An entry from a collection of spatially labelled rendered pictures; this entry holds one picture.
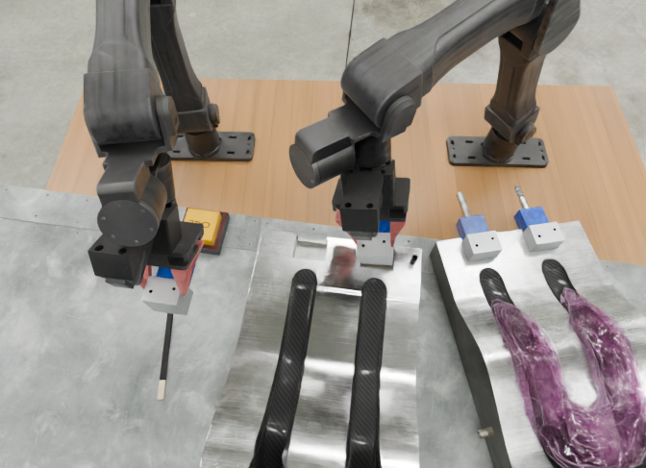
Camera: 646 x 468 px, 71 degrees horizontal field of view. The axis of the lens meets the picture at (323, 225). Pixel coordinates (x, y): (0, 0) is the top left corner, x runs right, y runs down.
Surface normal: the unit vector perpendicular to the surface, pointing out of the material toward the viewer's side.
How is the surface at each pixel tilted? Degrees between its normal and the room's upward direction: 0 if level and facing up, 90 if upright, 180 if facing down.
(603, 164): 0
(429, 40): 12
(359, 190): 23
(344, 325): 3
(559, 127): 0
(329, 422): 27
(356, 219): 71
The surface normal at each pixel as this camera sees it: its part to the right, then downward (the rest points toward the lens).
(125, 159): -0.05, -0.81
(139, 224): 0.11, 0.58
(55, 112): 0.00, -0.48
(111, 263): -0.11, 0.57
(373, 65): -0.17, -0.37
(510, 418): 0.05, -0.22
